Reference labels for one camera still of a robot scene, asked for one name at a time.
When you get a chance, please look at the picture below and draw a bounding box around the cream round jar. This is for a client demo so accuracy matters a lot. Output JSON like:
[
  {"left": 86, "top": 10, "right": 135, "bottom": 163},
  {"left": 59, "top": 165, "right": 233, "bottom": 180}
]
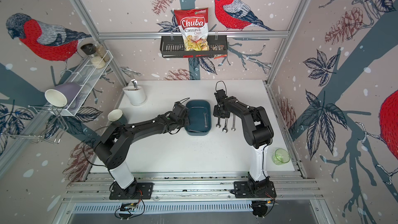
[{"left": 90, "top": 56, "right": 106, "bottom": 69}]

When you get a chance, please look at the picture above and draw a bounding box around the white wire wall shelf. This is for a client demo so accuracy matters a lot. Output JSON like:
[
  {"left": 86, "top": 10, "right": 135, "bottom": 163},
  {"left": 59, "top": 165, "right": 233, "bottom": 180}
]
[{"left": 61, "top": 50, "right": 114, "bottom": 116}]

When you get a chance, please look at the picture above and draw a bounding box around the red cassava chips bag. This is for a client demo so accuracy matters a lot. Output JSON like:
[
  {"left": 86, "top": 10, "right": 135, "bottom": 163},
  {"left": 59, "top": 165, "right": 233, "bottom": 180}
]
[{"left": 174, "top": 8, "right": 209, "bottom": 51}]

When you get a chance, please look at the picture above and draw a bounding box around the purple white cup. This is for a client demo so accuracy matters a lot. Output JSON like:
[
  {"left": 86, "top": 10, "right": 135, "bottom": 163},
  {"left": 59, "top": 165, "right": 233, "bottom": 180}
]
[{"left": 45, "top": 83, "right": 81, "bottom": 107}]

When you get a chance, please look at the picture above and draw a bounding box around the black wire basket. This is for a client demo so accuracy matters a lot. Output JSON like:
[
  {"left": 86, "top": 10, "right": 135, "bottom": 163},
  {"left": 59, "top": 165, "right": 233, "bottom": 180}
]
[{"left": 160, "top": 35, "right": 228, "bottom": 59}]

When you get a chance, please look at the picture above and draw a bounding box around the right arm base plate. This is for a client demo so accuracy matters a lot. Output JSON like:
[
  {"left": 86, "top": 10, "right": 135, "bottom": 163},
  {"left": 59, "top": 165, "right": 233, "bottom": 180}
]
[{"left": 230, "top": 178, "right": 277, "bottom": 199}]

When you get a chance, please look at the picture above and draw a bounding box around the metal fork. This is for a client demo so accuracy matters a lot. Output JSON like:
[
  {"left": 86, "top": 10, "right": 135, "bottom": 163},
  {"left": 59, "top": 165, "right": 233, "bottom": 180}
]
[{"left": 131, "top": 79, "right": 138, "bottom": 90}]

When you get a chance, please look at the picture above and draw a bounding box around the small circuit board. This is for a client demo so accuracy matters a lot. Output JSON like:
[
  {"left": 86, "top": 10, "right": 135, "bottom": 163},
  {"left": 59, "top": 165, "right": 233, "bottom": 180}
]
[{"left": 119, "top": 203, "right": 138, "bottom": 212}]

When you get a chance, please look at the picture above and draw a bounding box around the dark lid spice jar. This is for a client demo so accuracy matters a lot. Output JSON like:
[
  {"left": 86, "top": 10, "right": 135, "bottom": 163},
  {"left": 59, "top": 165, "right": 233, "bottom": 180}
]
[{"left": 81, "top": 44, "right": 97, "bottom": 57}]

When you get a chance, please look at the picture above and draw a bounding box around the teal plastic storage box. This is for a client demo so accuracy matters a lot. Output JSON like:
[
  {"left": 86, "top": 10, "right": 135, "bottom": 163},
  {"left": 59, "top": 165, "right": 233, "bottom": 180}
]
[{"left": 185, "top": 100, "right": 211, "bottom": 136}]

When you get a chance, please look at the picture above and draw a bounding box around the medium silver wrench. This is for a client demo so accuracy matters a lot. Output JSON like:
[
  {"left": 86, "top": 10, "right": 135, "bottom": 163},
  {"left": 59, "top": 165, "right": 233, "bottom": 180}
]
[{"left": 216, "top": 117, "right": 221, "bottom": 128}]

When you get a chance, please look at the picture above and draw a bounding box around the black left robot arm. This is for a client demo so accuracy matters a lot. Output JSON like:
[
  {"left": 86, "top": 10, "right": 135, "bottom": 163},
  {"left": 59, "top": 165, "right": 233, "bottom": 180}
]
[{"left": 94, "top": 112, "right": 189, "bottom": 190}]

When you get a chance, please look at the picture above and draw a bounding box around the metal wire cup rack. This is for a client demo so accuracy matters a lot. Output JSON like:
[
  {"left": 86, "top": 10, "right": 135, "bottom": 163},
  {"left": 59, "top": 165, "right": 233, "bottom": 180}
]
[{"left": 1, "top": 105, "right": 69, "bottom": 147}]

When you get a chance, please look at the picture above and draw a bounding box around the white utensil holder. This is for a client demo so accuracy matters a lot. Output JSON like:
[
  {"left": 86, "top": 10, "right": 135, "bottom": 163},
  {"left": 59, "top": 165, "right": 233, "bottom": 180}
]
[{"left": 122, "top": 86, "right": 147, "bottom": 106}]

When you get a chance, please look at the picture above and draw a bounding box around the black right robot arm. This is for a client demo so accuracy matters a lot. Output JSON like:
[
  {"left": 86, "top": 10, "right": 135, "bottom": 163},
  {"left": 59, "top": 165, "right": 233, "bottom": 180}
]
[{"left": 214, "top": 93, "right": 274, "bottom": 181}]

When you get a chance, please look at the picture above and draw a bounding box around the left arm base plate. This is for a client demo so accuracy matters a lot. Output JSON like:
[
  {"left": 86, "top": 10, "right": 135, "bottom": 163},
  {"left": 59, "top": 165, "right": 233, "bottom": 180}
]
[{"left": 109, "top": 181, "right": 154, "bottom": 200}]

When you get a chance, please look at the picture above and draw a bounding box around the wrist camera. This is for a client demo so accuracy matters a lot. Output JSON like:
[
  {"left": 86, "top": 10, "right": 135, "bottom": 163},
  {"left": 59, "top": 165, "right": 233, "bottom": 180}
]
[
  {"left": 172, "top": 101, "right": 188, "bottom": 117},
  {"left": 214, "top": 89, "right": 228, "bottom": 104}
]

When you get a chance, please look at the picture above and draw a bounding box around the green ceramic mug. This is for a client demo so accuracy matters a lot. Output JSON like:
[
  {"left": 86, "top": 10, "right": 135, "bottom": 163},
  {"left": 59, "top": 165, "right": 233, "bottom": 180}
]
[{"left": 107, "top": 109, "right": 128, "bottom": 125}]

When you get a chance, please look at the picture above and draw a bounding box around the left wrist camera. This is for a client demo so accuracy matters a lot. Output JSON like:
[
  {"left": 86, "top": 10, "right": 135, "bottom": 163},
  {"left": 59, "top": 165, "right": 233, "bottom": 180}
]
[{"left": 172, "top": 101, "right": 188, "bottom": 117}]

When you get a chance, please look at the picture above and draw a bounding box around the large silver wrench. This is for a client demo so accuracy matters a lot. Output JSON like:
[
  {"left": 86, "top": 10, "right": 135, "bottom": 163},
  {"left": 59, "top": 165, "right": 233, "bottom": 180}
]
[{"left": 222, "top": 118, "right": 229, "bottom": 133}]

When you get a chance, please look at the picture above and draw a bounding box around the green glass cup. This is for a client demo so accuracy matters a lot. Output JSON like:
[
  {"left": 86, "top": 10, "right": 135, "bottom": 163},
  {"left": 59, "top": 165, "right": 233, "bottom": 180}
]
[{"left": 272, "top": 148, "right": 291, "bottom": 166}]

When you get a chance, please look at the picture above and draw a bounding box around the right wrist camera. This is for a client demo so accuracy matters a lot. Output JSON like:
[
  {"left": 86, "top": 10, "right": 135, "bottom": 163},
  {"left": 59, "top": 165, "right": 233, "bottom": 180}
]
[{"left": 214, "top": 89, "right": 228, "bottom": 104}]

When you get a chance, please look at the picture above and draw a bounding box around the small silver wrench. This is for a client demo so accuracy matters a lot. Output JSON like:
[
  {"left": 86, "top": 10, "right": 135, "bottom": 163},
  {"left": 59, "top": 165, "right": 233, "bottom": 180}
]
[{"left": 231, "top": 114, "right": 236, "bottom": 131}]

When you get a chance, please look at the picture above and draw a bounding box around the thin silver wrench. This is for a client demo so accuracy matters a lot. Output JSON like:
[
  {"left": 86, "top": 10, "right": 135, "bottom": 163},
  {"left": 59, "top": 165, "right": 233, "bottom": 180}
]
[{"left": 203, "top": 112, "right": 208, "bottom": 129}]

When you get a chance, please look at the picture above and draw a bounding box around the aluminium horizontal rail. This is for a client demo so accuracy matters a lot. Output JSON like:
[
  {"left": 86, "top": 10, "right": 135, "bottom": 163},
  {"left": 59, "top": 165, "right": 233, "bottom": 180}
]
[{"left": 97, "top": 30, "right": 290, "bottom": 40}]

